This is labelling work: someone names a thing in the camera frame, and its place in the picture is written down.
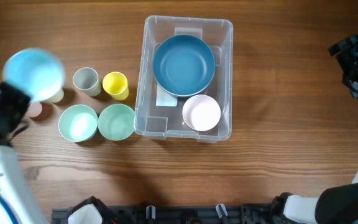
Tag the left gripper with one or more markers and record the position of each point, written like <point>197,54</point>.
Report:
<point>21,98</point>

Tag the pink cup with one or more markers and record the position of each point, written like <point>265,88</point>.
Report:
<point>34,109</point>

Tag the light blue bowl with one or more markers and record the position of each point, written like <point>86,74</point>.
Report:
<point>37,72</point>

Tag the pale green cup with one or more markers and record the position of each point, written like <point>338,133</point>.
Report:
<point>56,97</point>

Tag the mint green bowl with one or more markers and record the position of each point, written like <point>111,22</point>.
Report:
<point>116,122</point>
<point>78,123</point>

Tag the grey cup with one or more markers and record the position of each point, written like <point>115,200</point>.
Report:
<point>87,80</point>

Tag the yellow cup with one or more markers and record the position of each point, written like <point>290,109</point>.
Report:
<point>116,85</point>

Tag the pale pink bowl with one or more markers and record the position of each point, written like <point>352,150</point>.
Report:
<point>201,112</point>

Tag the blue plate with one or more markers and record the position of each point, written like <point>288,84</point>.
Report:
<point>183,65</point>

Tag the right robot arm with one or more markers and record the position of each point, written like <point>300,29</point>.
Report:
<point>337,204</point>

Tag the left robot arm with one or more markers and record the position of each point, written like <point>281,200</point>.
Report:
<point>17,204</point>

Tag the white label in container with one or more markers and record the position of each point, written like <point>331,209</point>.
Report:
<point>165,99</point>

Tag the clear plastic storage container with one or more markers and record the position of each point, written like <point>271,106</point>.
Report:
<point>161,122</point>

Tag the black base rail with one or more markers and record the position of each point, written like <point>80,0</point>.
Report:
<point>244,214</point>

